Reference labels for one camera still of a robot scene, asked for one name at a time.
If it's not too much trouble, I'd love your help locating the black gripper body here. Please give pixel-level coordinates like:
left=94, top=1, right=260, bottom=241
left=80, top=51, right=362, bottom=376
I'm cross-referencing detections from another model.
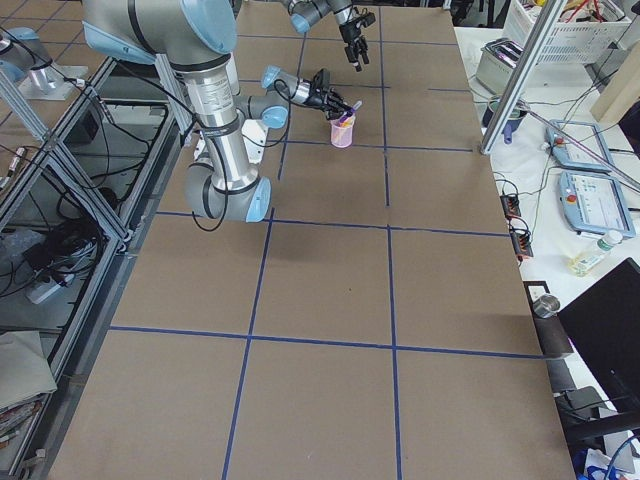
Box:
left=307, top=88, right=345, bottom=115
left=339, top=20, right=367, bottom=53

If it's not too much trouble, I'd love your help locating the purple highlighter pen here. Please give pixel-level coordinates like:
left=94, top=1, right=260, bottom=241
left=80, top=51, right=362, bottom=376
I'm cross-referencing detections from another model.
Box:
left=338, top=100, right=363, bottom=124

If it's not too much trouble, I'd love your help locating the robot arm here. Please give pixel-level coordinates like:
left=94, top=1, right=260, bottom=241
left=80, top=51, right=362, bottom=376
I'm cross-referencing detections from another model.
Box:
left=280, top=0, right=376, bottom=72
left=83, top=1, right=350, bottom=223

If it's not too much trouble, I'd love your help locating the pink mesh pen holder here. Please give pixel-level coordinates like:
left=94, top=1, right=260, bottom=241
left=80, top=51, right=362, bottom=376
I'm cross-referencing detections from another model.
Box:
left=330, top=116, right=355, bottom=148

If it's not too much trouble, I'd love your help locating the silver toaster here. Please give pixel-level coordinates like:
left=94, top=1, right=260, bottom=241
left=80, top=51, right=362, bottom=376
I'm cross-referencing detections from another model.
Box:
left=476, top=37, right=523, bottom=94

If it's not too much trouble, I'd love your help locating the blue saucepan with lid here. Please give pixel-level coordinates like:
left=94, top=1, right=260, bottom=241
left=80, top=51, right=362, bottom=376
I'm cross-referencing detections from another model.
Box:
left=482, top=95, right=528, bottom=145

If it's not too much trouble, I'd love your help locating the green tipped long stick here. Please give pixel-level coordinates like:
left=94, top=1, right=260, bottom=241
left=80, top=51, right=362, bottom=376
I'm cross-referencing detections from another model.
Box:
left=517, top=100, right=639, bottom=193

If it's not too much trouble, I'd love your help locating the white plastic crate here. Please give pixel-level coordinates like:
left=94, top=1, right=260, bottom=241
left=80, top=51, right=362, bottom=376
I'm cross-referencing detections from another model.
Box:
left=503, top=1, right=631, bottom=65

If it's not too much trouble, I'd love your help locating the blue teach pendant tablet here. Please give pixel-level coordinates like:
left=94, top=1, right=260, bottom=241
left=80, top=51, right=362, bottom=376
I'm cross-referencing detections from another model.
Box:
left=546, top=119, right=614, bottom=173

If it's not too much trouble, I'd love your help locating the small metal cup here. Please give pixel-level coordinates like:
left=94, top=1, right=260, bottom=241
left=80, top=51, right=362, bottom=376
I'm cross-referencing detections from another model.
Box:
left=532, top=293, right=561, bottom=319

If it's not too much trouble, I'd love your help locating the plastic water bottle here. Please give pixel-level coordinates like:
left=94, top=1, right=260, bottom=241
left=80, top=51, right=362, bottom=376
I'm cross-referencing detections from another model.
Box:
left=568, top=230, right=623, bottom=277

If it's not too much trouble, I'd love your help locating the black monitor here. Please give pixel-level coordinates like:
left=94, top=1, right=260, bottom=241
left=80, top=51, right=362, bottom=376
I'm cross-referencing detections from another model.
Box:
left=559, top=258, right=639, bottom=412

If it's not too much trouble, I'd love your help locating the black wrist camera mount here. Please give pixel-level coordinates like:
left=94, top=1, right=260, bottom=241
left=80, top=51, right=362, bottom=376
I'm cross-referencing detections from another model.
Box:
left=311, top=68, right=330, bottom=92
left=354, top=12, right=376, bottom=28

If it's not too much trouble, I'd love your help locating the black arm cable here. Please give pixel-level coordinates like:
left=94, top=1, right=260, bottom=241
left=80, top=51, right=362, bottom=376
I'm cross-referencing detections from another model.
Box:
left=189, top=79, right=301, bottom=232

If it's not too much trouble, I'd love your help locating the aluminium frame post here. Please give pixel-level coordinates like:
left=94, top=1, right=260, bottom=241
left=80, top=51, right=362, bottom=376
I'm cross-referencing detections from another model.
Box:
left=480, top=0, right=565, bottom=155

